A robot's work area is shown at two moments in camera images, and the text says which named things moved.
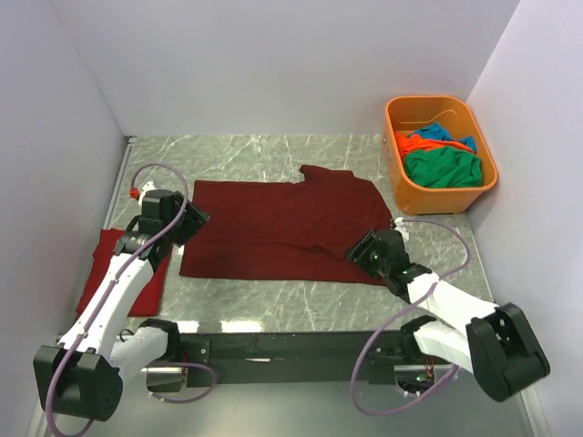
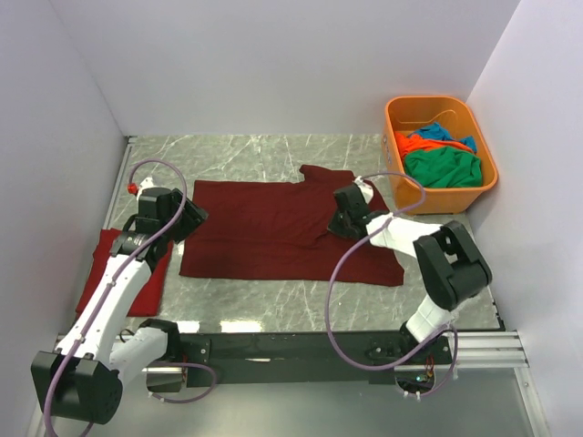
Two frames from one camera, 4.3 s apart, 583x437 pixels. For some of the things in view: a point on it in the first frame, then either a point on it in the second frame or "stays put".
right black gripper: [366, 241] → [333, 225]
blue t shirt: [438, 131] stays put
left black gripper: [194, 219] stays put
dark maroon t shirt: [292, 230] stays put
